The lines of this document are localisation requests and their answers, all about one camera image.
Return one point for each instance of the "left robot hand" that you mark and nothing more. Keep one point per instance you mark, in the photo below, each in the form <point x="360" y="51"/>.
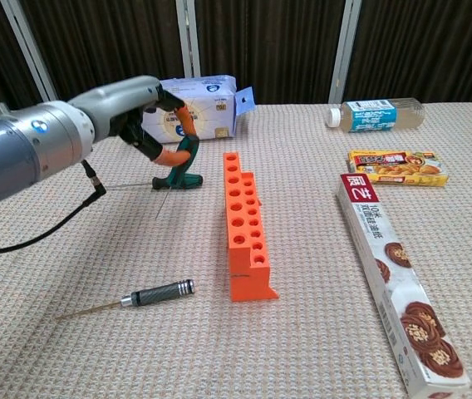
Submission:
<point x="115" y="104"/>

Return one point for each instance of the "long black green screwdriver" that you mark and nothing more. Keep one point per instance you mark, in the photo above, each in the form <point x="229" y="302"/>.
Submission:
<point x="180" y="166"/>

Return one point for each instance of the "short green black screwdriver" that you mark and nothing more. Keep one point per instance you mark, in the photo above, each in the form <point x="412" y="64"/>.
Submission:
<point x="194" y="180"/>

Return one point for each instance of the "grey metal precision screwdriver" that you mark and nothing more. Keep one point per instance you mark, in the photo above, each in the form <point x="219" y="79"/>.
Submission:
<point x="165" y="291"/>

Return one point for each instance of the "orange screwdriver rack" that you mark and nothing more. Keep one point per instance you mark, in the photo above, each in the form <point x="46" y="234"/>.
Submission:
<point x="244" y="282"/>

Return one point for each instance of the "blue white tissue pack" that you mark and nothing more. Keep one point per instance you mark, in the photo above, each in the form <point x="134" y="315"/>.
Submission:
<point x="215" y="108"/>

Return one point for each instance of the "beige woven tablecloth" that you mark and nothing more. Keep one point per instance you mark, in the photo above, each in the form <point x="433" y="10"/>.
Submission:
<point x="323" y="249"/>

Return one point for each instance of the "clear bottle blue label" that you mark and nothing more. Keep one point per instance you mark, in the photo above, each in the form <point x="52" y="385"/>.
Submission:
<point x="369" y="116"/>

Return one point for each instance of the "long baking paper box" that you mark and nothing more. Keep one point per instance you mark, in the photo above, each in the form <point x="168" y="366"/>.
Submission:
<point x="373" y="232"/>

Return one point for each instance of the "yellow curry box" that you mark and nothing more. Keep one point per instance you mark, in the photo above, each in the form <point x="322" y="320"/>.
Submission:
<point x="398" y="166"/>

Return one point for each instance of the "white partition frame post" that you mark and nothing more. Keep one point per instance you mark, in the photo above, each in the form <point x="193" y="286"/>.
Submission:
<point x="28" y="45"/>
<point x="344" y="50"/>
<point x="188" y="37"/>

